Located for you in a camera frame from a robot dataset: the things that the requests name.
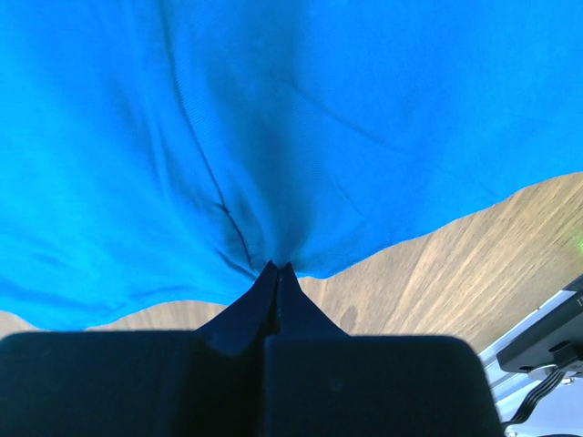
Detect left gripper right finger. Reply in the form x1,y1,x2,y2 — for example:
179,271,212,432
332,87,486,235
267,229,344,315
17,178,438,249
263,265,503,436

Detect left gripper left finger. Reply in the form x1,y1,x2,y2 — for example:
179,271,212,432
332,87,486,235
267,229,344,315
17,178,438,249
1,264,278,436

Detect blue t shirt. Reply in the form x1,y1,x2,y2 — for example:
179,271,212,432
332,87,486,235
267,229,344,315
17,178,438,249
1,1,582,330

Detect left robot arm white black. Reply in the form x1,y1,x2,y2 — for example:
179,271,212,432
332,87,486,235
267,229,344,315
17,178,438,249
1,264,582,436

